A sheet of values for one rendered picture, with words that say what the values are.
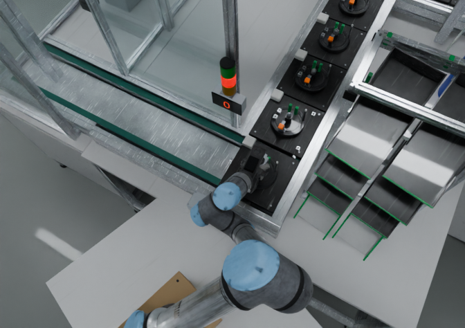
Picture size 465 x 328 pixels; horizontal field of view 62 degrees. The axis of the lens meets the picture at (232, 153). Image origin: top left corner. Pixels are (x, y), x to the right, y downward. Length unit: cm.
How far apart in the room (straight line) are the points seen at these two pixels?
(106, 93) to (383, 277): 140
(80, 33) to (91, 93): 43
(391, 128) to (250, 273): 48
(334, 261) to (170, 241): 64
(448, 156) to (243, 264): 54
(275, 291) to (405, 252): 89
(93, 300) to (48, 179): 140
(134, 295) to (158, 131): 67
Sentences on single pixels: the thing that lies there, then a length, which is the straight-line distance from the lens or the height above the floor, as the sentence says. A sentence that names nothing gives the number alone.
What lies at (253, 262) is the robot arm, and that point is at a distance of 86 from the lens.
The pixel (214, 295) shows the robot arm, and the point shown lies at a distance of 96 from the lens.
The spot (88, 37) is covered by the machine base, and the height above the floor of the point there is 86.
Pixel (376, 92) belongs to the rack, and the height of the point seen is 166.
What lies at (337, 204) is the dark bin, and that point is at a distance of 130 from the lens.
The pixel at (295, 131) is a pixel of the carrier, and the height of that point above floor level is 99.
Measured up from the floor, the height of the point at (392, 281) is 86.
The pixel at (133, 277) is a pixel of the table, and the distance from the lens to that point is 162.
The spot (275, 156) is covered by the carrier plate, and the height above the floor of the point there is 97.
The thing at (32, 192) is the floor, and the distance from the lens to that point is 291.
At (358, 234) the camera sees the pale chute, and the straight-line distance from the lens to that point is 147.
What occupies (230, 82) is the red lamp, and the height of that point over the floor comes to 134.
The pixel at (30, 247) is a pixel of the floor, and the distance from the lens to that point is 279.
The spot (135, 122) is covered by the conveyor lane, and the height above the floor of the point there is 92.
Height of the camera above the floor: 241
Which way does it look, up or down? 65 degrees down
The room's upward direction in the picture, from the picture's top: 4 degrees counter-clockwise
